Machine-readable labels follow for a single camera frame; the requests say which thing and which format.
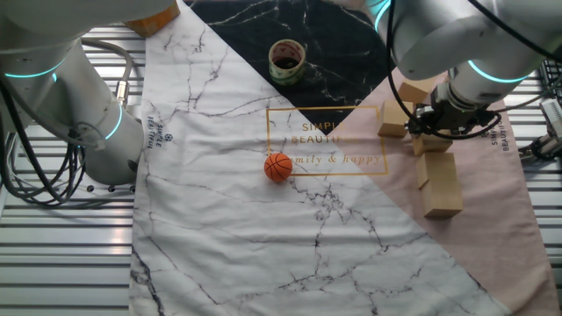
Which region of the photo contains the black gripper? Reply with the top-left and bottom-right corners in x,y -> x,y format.
406,83 -> 502,136

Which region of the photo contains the wooden cube block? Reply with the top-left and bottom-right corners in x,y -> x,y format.
377,99 -> 416,139
411,129 -> 454,157
397,76 -> 438,105
420,178 -> 465,220
415,152 -> 458,190

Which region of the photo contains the small silver device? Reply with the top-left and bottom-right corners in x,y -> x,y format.
538,98 -> 562,138

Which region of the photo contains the roll of clear tape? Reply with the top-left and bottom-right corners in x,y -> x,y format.
268,38 -> 307,87

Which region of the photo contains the small orange basketball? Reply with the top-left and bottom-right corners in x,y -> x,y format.
263,152 -> 294,183

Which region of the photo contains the marble pink black cloth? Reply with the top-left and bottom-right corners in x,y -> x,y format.
128,0 -> 562,316

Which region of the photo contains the open cardboard box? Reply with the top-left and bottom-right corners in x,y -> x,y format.
122,2 -> 182,39

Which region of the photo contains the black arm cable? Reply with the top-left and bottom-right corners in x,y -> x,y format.
0,0 -> 562,205

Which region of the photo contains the black device mount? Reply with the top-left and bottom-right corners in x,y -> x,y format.
517,134 -> 562,162

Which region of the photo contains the grey cable with connector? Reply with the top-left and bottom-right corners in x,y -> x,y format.
81,38 -> 135,109

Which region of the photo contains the black base cable bundle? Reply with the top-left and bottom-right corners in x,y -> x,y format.
0,126 -> 96,207

